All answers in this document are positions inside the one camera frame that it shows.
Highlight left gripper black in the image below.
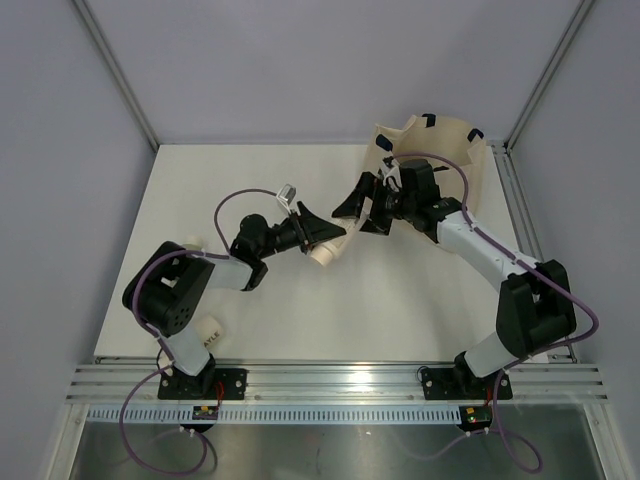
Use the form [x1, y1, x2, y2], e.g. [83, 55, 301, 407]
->
[256, 202, 345, 260]

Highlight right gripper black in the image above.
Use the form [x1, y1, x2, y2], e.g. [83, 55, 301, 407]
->
[332, 172, 416, 236]

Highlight cream tube bottle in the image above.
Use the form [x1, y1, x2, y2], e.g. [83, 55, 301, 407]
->
[310, 218, 362, 267]

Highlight beige canvas tote bag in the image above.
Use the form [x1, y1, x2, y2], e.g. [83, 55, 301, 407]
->
[362, 113, 489, 246]

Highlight pale bottle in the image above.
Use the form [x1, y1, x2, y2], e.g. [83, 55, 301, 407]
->
[181, 235, 205, 251]

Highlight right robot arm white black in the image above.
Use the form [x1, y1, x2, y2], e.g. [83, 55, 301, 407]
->
[332, 154, 577, 399]

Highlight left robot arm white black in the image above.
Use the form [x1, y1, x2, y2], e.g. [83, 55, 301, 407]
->
[122, 203, 346, 400]

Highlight cream bottle with lettering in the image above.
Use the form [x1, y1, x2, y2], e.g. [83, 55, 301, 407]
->
[193, 314, 224, 352]

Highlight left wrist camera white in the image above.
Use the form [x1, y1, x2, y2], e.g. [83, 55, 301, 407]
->
[276, 184, 297, 210]

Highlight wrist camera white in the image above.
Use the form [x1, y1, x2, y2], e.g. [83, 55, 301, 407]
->
[276, 184, 297, 210]
[381, 156, 402, 193]

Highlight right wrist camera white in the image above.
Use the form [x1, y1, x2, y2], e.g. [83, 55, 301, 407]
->
[381, 156, 402, 193]

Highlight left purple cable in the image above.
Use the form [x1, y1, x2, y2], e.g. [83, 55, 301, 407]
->
[118, 187, 281, 474]

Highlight aluminium mounting rail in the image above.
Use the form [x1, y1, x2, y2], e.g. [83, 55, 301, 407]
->
[65, 362, 608, 404]

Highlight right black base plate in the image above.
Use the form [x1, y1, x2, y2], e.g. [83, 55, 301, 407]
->
[417, 366, 513, 401]

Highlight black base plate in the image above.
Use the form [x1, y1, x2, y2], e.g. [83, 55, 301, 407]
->
[417, 366, 513, 401]
[157, 367, 248, 401]

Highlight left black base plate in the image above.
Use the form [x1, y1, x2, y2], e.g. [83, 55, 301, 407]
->
[157, 367, 248, 401]

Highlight white slotted cable duct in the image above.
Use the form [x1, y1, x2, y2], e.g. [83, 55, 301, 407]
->
[87, 404, 462, 425]

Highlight left aluminium frame post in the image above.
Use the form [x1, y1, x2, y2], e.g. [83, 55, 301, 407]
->
[69, 0, 161, 153]

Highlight aluminium frame post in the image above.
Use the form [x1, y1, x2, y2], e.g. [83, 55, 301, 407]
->
[503, 0, 598, 153]
[69, 0, 161, 153]

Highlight right aluminium frame post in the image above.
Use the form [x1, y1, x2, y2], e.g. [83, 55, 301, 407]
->
[503, 0, 598, 153]

